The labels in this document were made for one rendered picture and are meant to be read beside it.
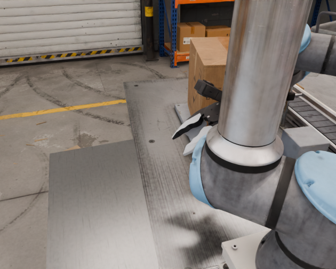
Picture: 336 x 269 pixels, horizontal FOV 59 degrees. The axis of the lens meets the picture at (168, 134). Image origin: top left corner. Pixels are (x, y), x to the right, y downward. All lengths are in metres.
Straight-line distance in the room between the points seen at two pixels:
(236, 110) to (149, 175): 0.53
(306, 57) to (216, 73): 0.30
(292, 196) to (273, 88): 0.15
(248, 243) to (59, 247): 0.41
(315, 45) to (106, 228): 0.60
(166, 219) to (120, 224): 0.11
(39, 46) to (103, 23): 0.93
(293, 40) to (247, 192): 0.21
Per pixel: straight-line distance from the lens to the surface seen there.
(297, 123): 1.18
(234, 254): 0.61
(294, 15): 0.36
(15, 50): 4.62
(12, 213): 2.13
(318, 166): 0.47
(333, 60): 0.65
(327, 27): 3.29
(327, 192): 0.43
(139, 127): 1.11
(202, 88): 0.66
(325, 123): 1.17
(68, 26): 4.49
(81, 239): 0.75
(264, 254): 0.58
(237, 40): 0.37
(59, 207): 0.83
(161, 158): 0.94
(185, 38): 4.18
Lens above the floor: 1.40
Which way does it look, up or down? 32 degrees down
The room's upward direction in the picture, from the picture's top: straight up
